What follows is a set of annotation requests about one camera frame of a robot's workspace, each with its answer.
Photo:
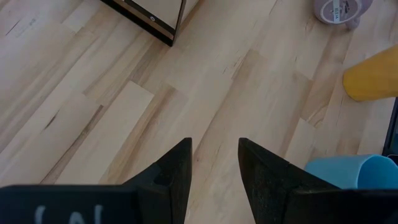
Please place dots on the black aluminium table frame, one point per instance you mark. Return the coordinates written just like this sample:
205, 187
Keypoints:
392, 130

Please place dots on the purple ribbed mug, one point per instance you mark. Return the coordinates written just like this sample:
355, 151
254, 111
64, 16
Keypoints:
329, 12

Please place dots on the blue mug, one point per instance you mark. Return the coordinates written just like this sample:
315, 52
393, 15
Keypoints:
342, 171

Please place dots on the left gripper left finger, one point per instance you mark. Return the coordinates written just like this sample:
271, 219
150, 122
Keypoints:
161, 193

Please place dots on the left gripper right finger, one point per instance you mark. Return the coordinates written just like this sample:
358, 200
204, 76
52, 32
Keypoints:
267, 193

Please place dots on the yellow mug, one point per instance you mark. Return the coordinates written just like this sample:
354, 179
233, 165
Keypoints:
373, 77

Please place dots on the black frame wooden shelf rack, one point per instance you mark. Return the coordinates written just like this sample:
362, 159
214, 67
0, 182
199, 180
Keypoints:
155, 29

